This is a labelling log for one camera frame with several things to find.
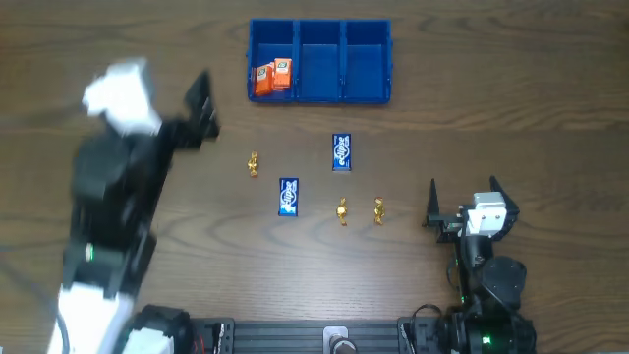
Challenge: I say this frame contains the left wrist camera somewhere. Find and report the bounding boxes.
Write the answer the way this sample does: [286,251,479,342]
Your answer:
[81,57,163,138]

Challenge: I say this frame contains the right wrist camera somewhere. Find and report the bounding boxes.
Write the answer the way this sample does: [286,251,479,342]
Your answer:
[464,191,509,239]

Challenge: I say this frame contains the blue candy pack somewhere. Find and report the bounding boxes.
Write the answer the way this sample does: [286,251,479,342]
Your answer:
[331,133,353,173]
[277,177,300,218]

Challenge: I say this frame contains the black cable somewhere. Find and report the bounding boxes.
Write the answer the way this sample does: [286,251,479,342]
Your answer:
[444,255,463,296]
[52,314,71,354]

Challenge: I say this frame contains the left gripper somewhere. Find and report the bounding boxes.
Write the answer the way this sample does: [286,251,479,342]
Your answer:
[160,70,221,151]

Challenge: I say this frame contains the blue tray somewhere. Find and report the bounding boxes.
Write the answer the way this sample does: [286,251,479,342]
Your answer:
[247,18,394,105]

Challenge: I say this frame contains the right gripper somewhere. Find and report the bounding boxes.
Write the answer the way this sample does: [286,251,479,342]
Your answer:
[421,175,521,244]

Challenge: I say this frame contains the mounting rail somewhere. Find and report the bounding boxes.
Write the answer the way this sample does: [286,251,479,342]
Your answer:
[191,317,446,354]

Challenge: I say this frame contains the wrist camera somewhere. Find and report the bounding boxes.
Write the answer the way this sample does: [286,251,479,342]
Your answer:
[464,191,509,239]
[81,57,163,138]

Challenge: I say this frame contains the orange candy box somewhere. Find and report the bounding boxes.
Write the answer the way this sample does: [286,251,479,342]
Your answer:
[272,57,294,91]
[253,63,275,97]

